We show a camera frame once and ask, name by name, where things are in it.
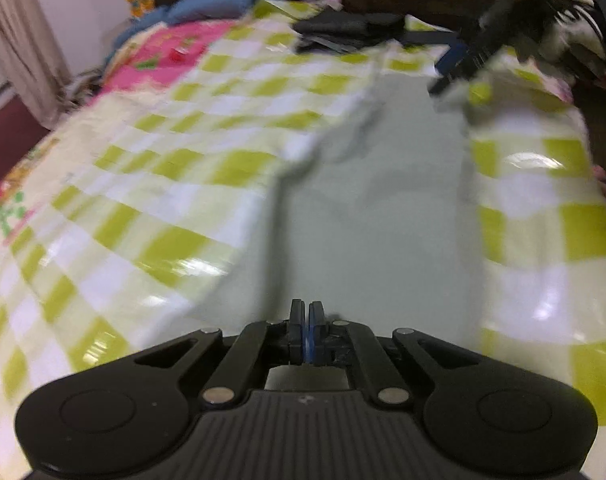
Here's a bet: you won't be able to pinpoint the maroon covered bench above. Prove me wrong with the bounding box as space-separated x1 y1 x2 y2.
0 94 51 202

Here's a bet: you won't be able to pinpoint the pile of dark clothes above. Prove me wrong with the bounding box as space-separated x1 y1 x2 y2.
292 11 408 55

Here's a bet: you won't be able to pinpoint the blue folded blanket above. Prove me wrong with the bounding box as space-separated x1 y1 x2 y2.
114 0 294 43

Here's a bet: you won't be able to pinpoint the green checkered plastic sheet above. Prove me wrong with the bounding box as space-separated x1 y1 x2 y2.
0 0 606 476

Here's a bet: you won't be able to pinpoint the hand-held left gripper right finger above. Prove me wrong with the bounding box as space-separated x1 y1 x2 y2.
308 300 480 407

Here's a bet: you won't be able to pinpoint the grey-green pants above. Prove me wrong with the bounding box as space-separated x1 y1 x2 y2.
187 42 490 391

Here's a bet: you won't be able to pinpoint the beige curtain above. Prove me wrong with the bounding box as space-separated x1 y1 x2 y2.
0 0 70 132

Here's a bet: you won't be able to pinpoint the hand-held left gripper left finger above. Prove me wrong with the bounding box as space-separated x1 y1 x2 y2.
133 299 308 407

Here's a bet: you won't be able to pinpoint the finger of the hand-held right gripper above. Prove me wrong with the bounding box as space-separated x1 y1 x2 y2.
427 2 514 97

